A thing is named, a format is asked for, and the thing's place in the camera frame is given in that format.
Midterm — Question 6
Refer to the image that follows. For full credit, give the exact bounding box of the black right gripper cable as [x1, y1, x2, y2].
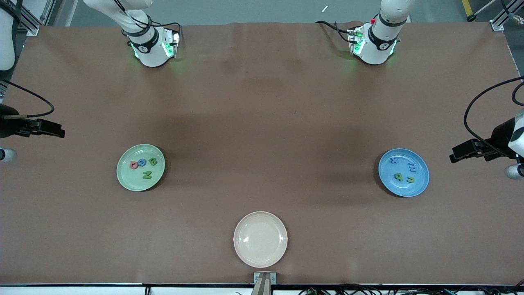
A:
[0, 79, 55, 119]

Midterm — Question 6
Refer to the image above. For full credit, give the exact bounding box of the black left arm base cable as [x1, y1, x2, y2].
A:
[314, 20, 352, 43]

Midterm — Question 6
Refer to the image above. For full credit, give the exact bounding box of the black right arm base cable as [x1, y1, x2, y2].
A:
[154, 20, 183, 41]

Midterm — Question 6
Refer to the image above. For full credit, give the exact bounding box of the light green plate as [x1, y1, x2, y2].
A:
[116, 143, 166, 192]

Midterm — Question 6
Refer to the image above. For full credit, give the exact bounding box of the blue plate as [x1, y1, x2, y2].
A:
[378, 148, 430, 198]

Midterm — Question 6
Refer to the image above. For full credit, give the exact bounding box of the brown table mat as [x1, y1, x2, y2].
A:
[0, 21, 524, 285]

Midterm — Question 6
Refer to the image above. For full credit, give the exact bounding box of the black arm base cable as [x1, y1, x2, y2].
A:
[314, 20, 352, 43]
[154, 20, 183, 41]

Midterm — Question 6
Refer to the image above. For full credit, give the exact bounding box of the white table edge rail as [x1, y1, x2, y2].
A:
[0, 284, 524, 295]

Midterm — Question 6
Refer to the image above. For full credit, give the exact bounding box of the grey metal camera bracket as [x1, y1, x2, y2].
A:
[253, 272, 277, 295]

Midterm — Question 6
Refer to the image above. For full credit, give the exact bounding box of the beige plate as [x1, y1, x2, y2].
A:
[233, 211, 288, 268]

